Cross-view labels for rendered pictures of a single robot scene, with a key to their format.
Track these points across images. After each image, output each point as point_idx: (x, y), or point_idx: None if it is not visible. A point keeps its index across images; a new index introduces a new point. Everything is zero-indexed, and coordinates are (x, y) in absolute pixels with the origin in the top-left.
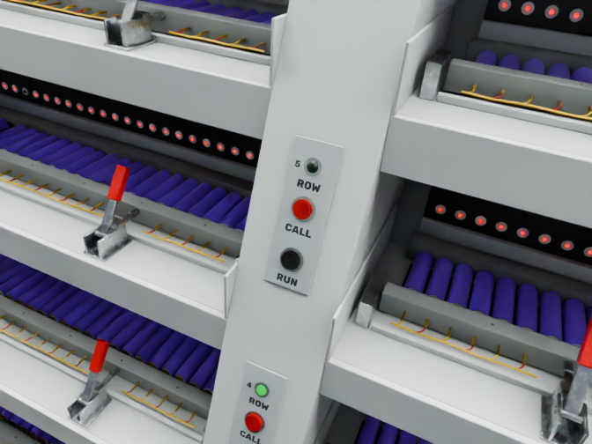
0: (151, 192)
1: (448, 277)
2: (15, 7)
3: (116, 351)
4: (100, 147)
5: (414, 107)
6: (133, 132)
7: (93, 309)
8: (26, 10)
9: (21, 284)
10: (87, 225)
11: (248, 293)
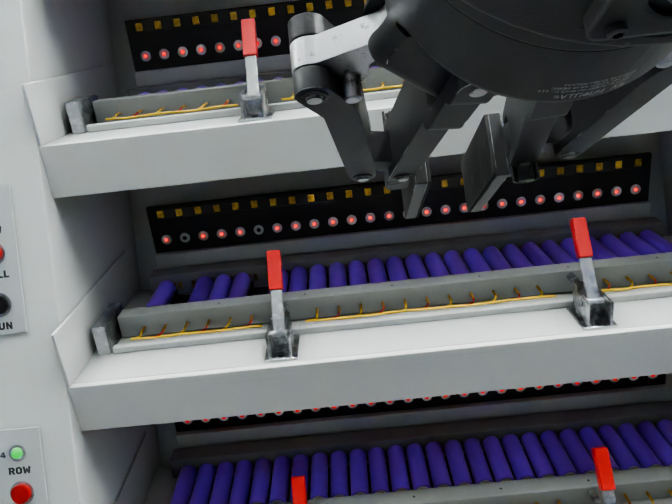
0: (546, 260)
1: None
2: (364, 96)
3: (568, 475)
4: (407, 253)
5: None
6: (434, 224)
7: (476, 456)
8: (383, 94)
9: (356, 475)
10: (529, 313)
11: None
